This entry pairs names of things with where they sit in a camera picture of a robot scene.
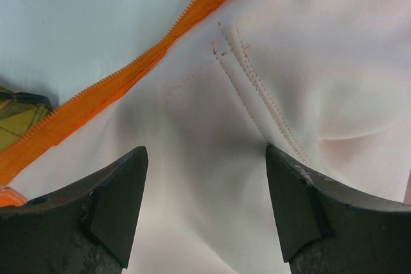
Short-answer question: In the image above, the orange jacket pink lining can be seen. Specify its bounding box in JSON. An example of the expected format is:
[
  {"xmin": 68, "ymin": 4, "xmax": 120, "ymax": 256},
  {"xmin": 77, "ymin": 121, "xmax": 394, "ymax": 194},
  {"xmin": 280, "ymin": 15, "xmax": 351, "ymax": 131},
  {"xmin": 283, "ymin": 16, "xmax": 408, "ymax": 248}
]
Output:
[{"xmin": 1, "ymin": 0, "xmax": 410, "ymax": 273}]

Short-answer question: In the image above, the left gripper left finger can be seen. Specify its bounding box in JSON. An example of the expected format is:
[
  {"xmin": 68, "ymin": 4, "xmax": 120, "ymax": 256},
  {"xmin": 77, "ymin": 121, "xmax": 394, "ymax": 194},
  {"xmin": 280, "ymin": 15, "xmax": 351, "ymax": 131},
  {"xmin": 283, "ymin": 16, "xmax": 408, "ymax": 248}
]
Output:
[{"xmin": 1, "ymin": 146, "xmax": 148, "ymax": 274}]

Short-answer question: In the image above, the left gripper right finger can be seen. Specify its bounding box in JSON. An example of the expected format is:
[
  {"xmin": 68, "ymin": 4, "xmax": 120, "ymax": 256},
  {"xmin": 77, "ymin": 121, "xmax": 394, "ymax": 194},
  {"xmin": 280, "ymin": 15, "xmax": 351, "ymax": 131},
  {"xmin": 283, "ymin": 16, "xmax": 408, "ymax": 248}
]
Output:
[{"xmin": 265, "ymin": 145, "xmax": 410, "ymax": 273}]

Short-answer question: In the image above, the yellow black plaid shirt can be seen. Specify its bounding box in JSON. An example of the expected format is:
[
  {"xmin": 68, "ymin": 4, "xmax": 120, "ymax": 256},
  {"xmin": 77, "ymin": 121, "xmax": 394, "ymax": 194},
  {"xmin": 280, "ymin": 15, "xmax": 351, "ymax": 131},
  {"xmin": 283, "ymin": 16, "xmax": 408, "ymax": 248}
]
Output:
[{"xmin": 1, "ymin": 78, "xmax": 53, "ymax": 151}]

